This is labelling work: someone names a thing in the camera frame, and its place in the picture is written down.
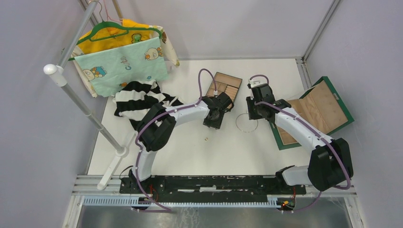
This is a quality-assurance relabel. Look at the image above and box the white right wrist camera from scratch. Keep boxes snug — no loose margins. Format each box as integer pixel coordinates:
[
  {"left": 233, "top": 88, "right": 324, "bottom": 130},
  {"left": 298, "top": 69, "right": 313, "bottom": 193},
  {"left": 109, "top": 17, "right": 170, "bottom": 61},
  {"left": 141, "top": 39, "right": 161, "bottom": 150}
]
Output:
[{"left": 248, "top": 79, "right": 262, "bottom": 89}]

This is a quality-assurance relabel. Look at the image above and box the mint cartoon print cloth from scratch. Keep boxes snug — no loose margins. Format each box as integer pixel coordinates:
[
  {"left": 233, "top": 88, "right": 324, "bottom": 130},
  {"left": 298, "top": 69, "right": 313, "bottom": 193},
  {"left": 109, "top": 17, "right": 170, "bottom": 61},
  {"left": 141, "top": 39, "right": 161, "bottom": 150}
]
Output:
[{"left": 75, "top": 38, "right": 168, "bottom": 97}]

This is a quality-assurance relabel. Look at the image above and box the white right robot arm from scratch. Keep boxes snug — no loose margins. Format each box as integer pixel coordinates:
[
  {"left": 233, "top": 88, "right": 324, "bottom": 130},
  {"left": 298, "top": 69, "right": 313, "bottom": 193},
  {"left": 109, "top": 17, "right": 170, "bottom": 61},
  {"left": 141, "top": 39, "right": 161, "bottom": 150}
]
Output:
[{"left": 246, "top": 81, "right": 354, "bottom": 194}]

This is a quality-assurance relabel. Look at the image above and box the green jewelry box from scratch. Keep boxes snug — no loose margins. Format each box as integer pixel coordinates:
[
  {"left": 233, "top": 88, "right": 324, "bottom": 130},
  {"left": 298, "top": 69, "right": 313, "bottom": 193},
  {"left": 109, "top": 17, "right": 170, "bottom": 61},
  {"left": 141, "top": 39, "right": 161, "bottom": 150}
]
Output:
[{"left": 286, "top": 76, "right": 355, "bottom": 135}]

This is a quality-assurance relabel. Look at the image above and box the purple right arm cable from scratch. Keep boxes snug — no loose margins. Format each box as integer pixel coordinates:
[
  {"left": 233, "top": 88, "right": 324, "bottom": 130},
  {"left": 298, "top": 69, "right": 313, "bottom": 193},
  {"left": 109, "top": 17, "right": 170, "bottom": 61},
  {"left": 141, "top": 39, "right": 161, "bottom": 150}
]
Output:
[{"left": 249, "top": 74, "right": 352, "bottom": 213}]

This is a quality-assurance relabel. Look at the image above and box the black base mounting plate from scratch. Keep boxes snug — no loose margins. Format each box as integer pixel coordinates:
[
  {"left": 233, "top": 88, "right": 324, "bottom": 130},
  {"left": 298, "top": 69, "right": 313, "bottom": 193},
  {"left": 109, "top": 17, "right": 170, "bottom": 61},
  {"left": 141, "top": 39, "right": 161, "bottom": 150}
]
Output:
[{"left": 119, "top": 175, "right": 307, "bottom": 203}]

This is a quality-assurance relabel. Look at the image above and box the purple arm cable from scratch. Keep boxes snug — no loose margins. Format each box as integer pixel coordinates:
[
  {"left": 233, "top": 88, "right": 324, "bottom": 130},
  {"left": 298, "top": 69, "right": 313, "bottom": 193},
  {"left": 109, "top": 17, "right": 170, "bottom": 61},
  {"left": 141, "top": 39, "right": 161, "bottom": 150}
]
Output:
[
  {"left": 134, "top": 68, "right": 219, "bottom": 213},
  {"left": 249, "top": 74, "right": 352, "bottom": 213}
]

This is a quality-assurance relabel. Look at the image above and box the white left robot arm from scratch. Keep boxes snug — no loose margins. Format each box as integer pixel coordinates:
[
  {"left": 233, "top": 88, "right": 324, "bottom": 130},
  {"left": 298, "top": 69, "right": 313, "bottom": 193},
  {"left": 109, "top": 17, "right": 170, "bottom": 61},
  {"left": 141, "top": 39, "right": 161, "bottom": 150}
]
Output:
[{"left": 131, "top": 93, "right": 234, "bottom": 194}]

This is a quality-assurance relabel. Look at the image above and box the green jewelry tray with compartments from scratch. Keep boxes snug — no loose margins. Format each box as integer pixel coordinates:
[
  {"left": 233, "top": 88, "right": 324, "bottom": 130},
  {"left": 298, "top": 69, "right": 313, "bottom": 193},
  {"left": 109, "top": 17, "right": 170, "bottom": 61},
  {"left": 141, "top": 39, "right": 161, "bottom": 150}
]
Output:
[{"left": 206, "top": 72, "right": 242, "bottom": 102}]

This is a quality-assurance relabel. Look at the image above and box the white slotted cable duct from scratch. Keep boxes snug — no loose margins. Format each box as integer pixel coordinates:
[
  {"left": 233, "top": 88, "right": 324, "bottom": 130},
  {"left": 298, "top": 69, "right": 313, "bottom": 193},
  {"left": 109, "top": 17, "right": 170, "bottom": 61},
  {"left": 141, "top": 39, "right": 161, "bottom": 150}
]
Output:
[{"left": 82, "top": 196, "right": 281, "bottom": 209}]

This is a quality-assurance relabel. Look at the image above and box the black white striped cloth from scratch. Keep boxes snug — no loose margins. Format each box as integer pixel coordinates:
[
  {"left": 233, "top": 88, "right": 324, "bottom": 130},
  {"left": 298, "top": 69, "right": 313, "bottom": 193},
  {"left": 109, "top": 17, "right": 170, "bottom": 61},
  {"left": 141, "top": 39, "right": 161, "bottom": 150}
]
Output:
[{"left": 114, "top": 80, "right": 183, "bottom": 131}]

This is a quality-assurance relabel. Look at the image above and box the yellow cartoon garment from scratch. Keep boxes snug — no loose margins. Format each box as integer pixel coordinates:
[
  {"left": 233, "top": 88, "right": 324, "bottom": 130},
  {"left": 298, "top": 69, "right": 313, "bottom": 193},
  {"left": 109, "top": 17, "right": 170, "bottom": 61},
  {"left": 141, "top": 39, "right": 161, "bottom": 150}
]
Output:
[{"left": 70, "top": 19, "right": 180, "bottom": 97}]

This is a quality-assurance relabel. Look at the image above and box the silver hoop necklace with pearls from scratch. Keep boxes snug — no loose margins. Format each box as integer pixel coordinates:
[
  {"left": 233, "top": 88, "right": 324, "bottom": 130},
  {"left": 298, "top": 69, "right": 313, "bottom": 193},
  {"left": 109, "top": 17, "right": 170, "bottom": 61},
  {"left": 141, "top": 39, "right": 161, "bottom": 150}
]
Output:
[{"left": 235, "top": 113, "right": 259, "bottom": 134}]

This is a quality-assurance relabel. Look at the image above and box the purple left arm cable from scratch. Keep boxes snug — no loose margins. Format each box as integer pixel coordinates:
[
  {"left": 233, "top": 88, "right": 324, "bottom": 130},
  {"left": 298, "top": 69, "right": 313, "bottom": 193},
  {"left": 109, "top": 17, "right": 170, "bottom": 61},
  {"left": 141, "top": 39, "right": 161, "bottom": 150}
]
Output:
[{"left": 134, "top": 68, "right": 219, "bottom": 213}]

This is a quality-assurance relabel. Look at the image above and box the silver clothes rack pole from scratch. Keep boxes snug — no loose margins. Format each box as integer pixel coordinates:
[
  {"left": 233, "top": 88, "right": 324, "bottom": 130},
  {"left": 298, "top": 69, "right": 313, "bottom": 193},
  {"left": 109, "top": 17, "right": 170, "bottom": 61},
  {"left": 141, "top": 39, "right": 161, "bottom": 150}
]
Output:
[{"left": 43, "top": 0, "right": 129, "bottom": 191}]

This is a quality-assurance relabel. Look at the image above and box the green clothes hanger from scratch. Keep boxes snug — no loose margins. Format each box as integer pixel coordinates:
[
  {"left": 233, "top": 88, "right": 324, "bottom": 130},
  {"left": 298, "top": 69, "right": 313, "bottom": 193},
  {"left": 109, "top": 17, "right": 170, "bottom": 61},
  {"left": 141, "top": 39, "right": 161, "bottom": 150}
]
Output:
[{"left": 69, "top": 22, "right": 163, "bottom": 66}]

